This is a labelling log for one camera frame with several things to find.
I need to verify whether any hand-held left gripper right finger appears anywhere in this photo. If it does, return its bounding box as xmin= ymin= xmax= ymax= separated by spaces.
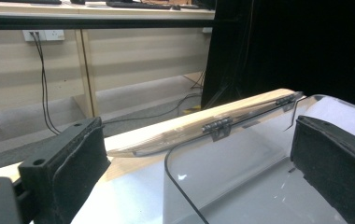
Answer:
xmin=290 ymin=115 xmax=355 ymax=224

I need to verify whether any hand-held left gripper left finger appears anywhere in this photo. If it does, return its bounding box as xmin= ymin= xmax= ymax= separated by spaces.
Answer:
xmin=18 ymin=117 xmax=111 ymax=224

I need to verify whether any silver metal hinged tin box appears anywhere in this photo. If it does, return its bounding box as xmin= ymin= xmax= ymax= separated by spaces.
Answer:
xmin=106 ymin=88 xmax=355 ymax=224

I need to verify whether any white table cover sheet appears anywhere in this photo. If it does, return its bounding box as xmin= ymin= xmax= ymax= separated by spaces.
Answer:
xmin=69 ymin=155 xmax=168 ymax=224

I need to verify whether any black curtain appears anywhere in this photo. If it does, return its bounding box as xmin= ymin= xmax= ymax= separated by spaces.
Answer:
xmin=200 ymin=0 xmax=355 ymax=112

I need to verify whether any light wooden desk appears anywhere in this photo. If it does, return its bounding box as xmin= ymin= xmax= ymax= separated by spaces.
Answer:
xmin=0 ymin=0 xmax=216 ymax=117

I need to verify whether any yellow floor tape piece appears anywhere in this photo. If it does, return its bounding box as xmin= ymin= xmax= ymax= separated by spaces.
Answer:
xmin=180 ymin=105 xmax=203 ymax=115

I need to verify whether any black keyboard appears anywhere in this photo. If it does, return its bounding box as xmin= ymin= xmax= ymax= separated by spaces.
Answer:
xmin=106 ymin=0 xmax=174 ymax=10

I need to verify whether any black power cable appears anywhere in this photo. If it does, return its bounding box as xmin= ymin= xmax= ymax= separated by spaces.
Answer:
xmin=34 ymin=31 xmax=62 ymax=136
xmin=29 ymin=31 xmax=204 ymax=136

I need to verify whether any white wall socket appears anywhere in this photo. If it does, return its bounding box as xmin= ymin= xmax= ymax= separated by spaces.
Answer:
xmin=21 ymin=29 xmax=65 ymax=43

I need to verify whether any black horizontal frame bar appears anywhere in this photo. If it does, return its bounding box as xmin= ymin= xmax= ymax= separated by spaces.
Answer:
xmin=0 ymin=13 xmax=216 ymax=31

